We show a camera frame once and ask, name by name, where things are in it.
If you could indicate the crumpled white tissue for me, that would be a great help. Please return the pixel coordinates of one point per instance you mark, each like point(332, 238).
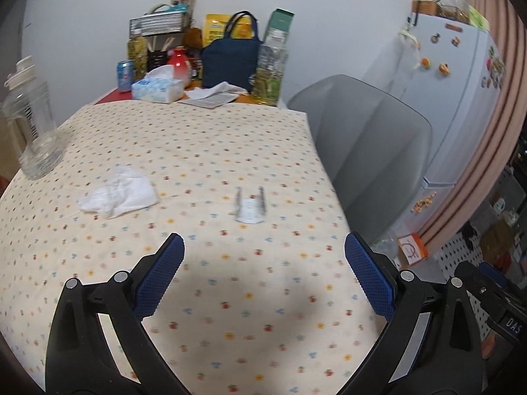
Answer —
point(119, 195)

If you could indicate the round dark fridge magnet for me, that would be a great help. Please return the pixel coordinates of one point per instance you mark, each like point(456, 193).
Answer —
point(435, 38)

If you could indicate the orange white box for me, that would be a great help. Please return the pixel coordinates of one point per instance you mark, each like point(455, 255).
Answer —
point(411, 249)

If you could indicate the wooden chopsticks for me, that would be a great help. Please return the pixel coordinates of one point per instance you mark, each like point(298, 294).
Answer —
point(169, 44)

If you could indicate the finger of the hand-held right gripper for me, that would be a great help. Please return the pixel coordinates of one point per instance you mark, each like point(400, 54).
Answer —
point(473, 275)

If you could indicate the bottle with yellow contents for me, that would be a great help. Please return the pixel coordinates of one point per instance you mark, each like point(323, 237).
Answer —
point(137, 53)

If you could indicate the grey chair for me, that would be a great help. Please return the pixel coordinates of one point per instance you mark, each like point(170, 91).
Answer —
point(370, 144)

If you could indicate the teal packet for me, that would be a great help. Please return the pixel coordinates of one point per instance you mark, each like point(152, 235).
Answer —
point(178, 7)

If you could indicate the white refrigerator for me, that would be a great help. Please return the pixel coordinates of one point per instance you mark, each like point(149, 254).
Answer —
point(457, 123)

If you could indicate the green carton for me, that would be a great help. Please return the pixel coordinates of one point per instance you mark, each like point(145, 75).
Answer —
point(280, 24)

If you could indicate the cluster of colourful fridge magnets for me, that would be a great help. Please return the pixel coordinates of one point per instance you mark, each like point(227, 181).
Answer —
point(494, 68)

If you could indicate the blue soda can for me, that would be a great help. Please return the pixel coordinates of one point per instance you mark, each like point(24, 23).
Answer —
point(125, 76)

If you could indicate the yellow brown fridge magnet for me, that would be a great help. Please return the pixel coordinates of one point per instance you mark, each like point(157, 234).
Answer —
point(444, 68)

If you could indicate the floral cream tablecloth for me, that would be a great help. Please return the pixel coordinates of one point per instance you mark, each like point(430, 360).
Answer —
point(206, 152)

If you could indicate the green paper note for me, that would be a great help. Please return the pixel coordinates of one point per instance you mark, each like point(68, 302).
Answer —
point(479, 18)

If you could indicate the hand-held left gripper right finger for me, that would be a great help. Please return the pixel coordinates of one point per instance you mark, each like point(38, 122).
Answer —
point(368, 275)

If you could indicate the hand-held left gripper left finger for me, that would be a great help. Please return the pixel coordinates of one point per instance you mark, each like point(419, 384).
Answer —
point(164, 271)

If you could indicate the pink bar fridge magnet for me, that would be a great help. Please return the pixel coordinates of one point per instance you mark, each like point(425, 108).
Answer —
point(453, 27)

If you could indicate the white pegboard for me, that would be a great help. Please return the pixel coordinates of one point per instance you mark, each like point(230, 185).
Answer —
point(455, 257)

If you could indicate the yellow snack packet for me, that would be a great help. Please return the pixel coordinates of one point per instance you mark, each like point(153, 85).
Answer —
point(215, 28)

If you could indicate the large clear water jug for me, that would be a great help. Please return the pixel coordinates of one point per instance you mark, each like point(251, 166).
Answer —
point(39, 131)

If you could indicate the navy lunch bag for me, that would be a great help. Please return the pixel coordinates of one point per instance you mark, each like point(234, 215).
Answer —
point(230, 63)

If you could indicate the orange round fridge magnet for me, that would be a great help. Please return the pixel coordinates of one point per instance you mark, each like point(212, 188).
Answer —
point(425, 63)

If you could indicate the brown plush toy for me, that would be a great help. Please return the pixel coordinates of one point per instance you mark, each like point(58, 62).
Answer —
point(192, 38)

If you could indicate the white hanging tote bag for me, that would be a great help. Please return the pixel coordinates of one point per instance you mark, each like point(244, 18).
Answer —
point(409, 61)

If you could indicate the white cloth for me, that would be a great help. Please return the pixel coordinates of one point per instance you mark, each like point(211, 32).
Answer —
point(220, 89)

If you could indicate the cluster of small yellow magnets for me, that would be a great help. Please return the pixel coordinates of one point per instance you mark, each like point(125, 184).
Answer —
point(424, 205)

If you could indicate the small white plastic piece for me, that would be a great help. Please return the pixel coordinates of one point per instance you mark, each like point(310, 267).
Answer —
point(249, 210)

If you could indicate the printed paper sheet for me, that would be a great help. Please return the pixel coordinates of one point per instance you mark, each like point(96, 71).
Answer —
point(214, 101)

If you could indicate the red white vase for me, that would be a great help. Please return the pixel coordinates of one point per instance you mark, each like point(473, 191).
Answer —
point(181, 66)

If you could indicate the clear cooking oil bottle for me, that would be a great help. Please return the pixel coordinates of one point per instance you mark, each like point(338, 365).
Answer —
point(267, 78)

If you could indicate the blue white tissue box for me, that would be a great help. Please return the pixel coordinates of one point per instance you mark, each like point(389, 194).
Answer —
point(158, 89)

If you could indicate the black utensil holder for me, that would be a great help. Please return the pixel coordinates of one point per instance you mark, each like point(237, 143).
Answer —
point(156, 59)

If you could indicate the wooden box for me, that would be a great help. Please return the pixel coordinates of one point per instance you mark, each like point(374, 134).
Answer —
point(426, 6)

